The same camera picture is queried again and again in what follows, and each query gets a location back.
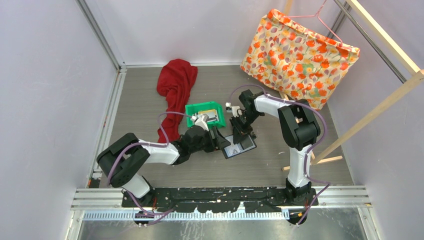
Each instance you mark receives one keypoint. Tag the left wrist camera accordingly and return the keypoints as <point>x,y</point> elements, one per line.
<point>200,121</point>

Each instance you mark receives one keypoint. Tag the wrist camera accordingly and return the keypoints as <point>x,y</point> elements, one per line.
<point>234,110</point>
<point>200,121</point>

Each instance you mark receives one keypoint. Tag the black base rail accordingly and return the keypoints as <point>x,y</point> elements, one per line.
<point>268,199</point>

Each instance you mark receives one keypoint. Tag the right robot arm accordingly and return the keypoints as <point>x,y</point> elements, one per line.
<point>299,129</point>

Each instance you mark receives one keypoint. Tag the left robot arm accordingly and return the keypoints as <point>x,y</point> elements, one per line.
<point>122,160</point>

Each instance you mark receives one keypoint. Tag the floral fabric bag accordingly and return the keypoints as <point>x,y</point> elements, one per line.
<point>292,59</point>

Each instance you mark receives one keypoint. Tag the black card holder wallet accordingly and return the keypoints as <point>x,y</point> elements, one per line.
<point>245,145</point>

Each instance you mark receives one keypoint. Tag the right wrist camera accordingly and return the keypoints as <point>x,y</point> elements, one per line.
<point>234,110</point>

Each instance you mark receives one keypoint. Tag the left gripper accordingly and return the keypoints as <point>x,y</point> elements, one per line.
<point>218,142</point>

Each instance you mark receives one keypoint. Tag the green plastic bin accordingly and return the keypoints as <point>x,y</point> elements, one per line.
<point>193,109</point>

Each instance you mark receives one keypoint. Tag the striped white credit card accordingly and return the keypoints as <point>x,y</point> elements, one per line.
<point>212,115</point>

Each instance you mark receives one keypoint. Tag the wooden frame rack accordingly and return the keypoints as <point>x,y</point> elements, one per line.
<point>378,109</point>

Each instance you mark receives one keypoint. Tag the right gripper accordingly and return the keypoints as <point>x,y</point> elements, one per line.
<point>239,134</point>

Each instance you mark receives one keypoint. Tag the red cloth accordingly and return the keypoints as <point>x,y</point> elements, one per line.
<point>175,82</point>

